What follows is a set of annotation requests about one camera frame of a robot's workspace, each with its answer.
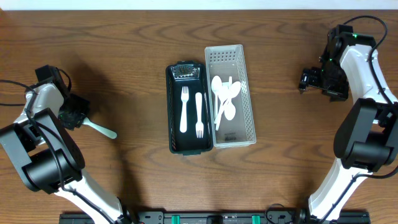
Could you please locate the white fork mint edge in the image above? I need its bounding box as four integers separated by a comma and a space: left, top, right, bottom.
83, 117, 118, 139

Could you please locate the white spoon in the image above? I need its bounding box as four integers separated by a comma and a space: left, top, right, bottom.
215, 85, 232, 124
224, 94, 236, 121
216, 82, 241, 130
211, 76, 223, 116

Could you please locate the clear white perforated basket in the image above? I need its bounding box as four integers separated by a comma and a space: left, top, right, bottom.
205, 44, 256, 148

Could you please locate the dark green plastic basket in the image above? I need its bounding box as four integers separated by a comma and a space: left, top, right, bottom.
165, 61, 213, 156

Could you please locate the white fork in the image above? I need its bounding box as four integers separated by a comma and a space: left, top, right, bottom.
180, 86, 189, 133
195, 92, 204, 139

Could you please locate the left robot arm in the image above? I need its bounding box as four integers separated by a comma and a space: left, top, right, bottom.
1, 82, 136, 223

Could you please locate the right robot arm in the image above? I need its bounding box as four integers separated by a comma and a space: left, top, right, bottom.
298, 25, 397, 223

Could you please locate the left black cable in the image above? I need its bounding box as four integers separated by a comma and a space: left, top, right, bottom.
0, 68, 119, 224

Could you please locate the black cable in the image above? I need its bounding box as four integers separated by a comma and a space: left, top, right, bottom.
317, 15, 398, 223
0, 68, 119, 224

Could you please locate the right black cable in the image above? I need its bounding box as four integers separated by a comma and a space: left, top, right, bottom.
317, 15, 398, 223

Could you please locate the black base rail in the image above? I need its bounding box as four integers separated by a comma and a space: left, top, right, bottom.
59, 208, 371, 224

